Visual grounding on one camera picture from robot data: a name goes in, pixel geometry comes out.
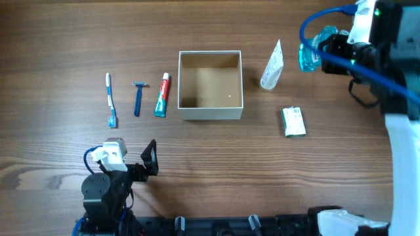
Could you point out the blue white toothbrush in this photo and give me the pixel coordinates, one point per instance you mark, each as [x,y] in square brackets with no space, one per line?
[112,120]

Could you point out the Colgate toothpaste tube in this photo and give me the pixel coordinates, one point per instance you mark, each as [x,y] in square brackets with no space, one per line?
[161,105]

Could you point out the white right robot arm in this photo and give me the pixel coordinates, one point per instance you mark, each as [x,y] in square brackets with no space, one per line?
[384,53]

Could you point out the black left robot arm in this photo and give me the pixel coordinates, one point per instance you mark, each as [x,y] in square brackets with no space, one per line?
[106,189]

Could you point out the green white soap packet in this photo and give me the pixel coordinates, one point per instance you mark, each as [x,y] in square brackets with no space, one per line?
[293,122]

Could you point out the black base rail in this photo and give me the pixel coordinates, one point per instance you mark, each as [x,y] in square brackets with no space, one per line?
[289,224]

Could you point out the blue disposable razor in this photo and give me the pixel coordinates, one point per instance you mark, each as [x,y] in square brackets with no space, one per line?
[139,86]

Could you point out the blue Listerine mouthwash bottle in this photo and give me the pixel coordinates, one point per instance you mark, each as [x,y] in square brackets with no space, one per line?
[308,60]

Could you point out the white lotion tube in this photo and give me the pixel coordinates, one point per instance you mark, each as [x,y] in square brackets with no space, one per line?
[273,68]

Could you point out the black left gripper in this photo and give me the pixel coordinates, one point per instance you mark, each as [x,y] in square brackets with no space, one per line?
[150,161]

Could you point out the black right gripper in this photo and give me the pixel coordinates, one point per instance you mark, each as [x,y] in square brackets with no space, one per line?
[335,44]

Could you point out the white cardboard box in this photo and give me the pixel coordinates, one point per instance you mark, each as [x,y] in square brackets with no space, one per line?
[210,85]

